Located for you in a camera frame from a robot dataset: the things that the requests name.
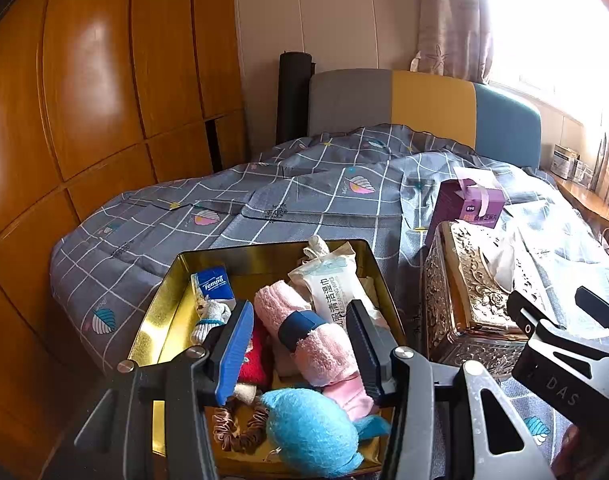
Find patterned curtain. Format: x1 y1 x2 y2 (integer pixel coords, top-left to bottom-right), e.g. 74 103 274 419
415 0 496 84

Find person's right hand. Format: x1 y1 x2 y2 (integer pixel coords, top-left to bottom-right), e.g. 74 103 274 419
553 422 588 480

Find white jar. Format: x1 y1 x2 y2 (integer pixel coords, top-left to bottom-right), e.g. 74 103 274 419
551 144 579 181

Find white tissue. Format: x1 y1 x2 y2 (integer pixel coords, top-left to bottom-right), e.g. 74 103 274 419
479 244 518 287

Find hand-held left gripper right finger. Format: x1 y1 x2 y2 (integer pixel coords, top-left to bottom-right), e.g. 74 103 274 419
345 300 555 480

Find ornate gold tissue box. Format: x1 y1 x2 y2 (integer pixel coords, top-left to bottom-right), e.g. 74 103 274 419
421 220 541 380

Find grey yellow blue headboard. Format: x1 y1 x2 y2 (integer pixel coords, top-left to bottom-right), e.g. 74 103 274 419
308 69 543 172

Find wooden bedside table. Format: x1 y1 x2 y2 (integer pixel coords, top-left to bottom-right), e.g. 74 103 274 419
553 175 609 242

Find gold tin box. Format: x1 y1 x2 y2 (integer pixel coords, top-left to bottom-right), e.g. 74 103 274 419
127 238 408 479

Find red plush doll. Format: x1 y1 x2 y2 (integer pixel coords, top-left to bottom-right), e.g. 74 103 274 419
234 330 274 407

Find brown satin scrunchie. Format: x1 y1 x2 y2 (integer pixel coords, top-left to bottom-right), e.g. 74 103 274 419
211 402 270 454

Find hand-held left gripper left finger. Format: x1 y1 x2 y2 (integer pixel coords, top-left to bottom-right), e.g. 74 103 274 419
74 300 255 480

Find grey checked blanket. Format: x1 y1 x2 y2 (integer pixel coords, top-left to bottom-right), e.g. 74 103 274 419
49 123 609 480

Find purple cardboard box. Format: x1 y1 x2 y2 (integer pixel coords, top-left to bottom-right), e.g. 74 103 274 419
427 167 506 247

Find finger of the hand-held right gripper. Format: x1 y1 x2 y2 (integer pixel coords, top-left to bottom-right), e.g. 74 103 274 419
575 285 609 333
507 290 556 337

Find blue pocket tissue pack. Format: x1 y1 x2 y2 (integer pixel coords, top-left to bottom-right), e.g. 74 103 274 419
191 267 236 307

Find pink towel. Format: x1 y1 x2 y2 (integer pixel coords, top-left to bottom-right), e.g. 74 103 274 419
253 280 361 389

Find black rolled mat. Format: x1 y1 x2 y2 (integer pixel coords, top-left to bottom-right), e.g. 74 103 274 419
276 51 316 145

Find window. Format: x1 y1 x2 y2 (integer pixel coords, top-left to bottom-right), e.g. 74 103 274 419
477 0 609 126

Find wooden wardrobe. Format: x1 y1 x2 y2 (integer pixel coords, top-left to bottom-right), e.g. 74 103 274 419
0 0 251 480

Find clear small containers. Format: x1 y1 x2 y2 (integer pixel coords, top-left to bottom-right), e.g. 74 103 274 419
575 159 596 188

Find white wet wipes packet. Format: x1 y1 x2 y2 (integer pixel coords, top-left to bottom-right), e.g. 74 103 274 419
287 255 386 332

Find blue plush toy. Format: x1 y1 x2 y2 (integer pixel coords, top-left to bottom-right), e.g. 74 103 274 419
259 387 391 479

